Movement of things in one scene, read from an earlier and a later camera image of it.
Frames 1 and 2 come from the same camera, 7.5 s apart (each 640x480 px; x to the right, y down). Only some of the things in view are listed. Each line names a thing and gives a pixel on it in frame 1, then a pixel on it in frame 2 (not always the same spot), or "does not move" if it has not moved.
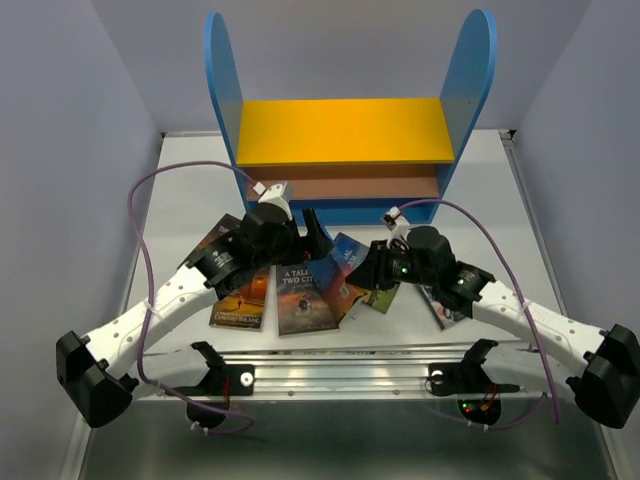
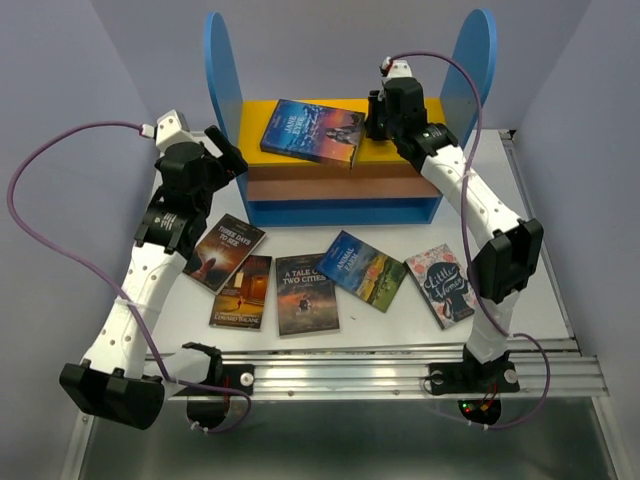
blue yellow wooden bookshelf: (354, 160) does not move
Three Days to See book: (221, 251) does not move
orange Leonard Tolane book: (244, 306) does not move
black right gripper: (371, 272) -> (375, 102)
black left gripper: (319, 245) -> (232, 157)
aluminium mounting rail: (386, 371) does not move
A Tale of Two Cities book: (301, 303) does not move
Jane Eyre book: (339, 292) -> (314, 133)
